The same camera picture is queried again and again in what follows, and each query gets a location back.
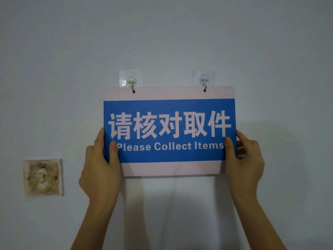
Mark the person's right hand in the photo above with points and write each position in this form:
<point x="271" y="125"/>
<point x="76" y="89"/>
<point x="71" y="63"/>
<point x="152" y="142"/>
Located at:
<point x="244" y="171"/>

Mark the person's left hand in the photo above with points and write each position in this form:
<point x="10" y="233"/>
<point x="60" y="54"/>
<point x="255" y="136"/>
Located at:
<point x="100" y="177"/>

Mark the person's right thumb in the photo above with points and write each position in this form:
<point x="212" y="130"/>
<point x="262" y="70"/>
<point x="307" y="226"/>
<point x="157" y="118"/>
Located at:
<point x="229" y="150"/>

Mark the person's left thumb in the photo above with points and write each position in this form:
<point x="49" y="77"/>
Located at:
<point x="114" y="153"/>

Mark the blue and white sign board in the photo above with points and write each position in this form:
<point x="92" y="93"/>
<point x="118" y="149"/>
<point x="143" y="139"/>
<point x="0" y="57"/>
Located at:
<point x="169" y="130"/>

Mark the person's left forearm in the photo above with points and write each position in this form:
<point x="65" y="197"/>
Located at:
<point x="95" y="226"/>

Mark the person's right forearm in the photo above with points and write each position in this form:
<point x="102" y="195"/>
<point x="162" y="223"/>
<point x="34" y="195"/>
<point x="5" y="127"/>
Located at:
<point x="257" y="226"/>

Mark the square patched wall recess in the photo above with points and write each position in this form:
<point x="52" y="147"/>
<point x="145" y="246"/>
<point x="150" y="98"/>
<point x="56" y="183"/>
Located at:
<point x="43" y="177"/>

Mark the clear adhesive wall hook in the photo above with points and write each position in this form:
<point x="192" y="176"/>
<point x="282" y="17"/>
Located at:
<point x="203" y="79"/>
<point x="130" y="80"/>

